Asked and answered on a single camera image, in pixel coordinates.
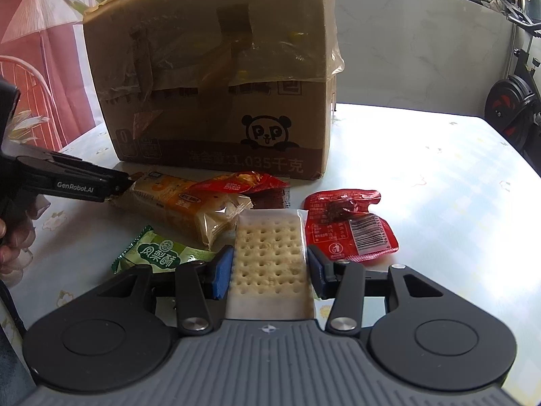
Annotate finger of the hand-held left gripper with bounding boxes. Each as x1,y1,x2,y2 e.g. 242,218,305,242
99,170,134,202

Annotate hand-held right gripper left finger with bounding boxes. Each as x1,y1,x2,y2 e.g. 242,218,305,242
97,245,234,335

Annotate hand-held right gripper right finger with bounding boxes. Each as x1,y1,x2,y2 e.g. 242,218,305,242
308,245,444,335

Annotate clear cracker packet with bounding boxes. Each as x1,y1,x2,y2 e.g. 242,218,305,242
224,209,315,320

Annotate orange cracker packet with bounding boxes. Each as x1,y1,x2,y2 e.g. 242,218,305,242
111,170,254,250

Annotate brown cardboard box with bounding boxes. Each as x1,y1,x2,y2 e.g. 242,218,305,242
82,0,345,180

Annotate person's left hand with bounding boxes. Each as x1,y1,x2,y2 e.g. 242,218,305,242
0,197,51,277

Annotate red packet with barcode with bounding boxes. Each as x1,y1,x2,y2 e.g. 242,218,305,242
304,189,400,265

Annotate small pale green plant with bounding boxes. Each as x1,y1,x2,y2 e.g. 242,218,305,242
6,110,43,143

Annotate small green pastry packet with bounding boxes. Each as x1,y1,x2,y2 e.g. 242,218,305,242
111,225,218,275

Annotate red sausage snack packet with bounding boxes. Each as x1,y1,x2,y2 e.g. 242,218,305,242
190,171,291,209

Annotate red white printed curtain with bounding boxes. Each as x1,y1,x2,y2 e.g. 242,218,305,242
0,0,111,149

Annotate person's blue pants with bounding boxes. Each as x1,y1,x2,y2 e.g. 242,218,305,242
0,279,41,402

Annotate black exercise bike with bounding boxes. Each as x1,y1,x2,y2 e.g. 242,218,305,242
484,0,541,170

